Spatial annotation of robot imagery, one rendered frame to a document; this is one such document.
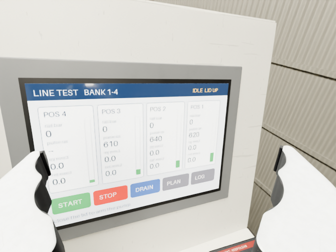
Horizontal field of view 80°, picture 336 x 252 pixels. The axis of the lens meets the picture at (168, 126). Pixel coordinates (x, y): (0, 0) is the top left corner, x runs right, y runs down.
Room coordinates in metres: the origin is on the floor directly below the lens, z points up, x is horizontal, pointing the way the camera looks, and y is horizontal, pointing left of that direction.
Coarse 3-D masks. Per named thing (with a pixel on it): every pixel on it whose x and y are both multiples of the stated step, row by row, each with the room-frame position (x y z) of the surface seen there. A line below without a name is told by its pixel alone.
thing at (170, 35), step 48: (0, 0) 0.32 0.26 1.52; (48, 0) 0.35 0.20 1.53; (96, 0) 0.38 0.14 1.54; (144, 0) 0.42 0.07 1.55; (0, 48) 0.30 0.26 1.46; (48, 48) 0.33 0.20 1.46; (96, 48) 0.36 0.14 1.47; (144, 48) 0.40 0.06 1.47; (192, 48) 0.44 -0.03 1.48; (240, 48) 0.50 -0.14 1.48; (240, 96) 0.48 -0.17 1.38; (0, 144) 0.26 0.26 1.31; (240, 144) 0.46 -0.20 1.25; (240, 192) 0.44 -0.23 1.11; (96, 240) 0.27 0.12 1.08; (144, 240) 0.30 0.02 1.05; (192, 240) 0.35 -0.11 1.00
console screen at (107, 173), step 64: (0, 64) 0.29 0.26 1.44; (64, 64) 0.33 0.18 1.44; (128, 64) 0.38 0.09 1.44; (192, 64) 0.44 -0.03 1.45; (64, 128) 0.30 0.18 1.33; (128, 128) 0.35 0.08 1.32; (192, 128) 0.41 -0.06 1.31; (64, 192) 0.27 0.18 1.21; (128, 192) 0.31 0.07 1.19; (192, 192) 0.38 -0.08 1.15
